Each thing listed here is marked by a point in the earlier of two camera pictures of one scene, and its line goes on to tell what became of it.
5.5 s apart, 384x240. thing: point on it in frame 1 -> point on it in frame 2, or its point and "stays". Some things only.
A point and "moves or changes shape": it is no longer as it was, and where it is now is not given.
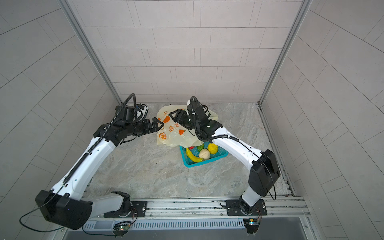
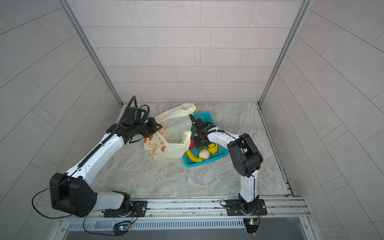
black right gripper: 181,117 -> 196,143
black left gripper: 153,129 stays
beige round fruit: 204,154 stays
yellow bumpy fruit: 213,148 stays
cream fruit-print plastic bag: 172,133 moves or changes shape
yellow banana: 191,156 stays
